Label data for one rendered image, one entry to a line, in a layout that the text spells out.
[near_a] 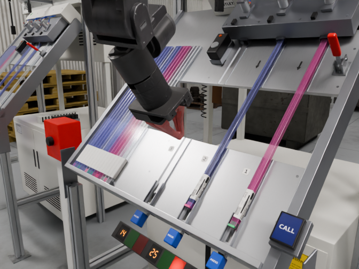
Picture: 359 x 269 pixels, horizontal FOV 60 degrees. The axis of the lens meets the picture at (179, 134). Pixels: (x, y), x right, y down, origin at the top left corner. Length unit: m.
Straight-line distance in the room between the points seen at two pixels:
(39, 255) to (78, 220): 0.85
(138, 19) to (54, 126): 0.98
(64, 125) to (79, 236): 0.45
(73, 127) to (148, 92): 0.89
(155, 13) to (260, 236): 0.41
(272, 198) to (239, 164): 0.11
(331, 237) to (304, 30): 0.51
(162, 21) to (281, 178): 0.36
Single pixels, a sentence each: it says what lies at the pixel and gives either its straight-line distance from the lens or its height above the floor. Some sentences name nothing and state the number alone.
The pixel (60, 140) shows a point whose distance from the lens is 1.34.
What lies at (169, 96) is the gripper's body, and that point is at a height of 0.99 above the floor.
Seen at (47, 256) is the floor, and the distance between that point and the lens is 1.92.
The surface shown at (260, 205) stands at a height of 0.78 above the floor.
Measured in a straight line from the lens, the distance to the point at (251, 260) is 0.56.
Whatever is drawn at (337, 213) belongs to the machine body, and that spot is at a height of 0.62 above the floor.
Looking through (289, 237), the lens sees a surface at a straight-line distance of 0.53.
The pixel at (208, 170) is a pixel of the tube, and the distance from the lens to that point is 0.68.
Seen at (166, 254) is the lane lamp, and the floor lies 0.67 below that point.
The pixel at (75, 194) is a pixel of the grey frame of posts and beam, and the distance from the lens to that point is 1.08.
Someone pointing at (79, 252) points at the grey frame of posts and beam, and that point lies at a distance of 1.18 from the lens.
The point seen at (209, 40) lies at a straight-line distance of 1.03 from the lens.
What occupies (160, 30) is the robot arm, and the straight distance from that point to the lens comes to 0.51.
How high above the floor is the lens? 1.06
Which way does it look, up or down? 15 degrees down
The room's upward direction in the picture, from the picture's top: straight up
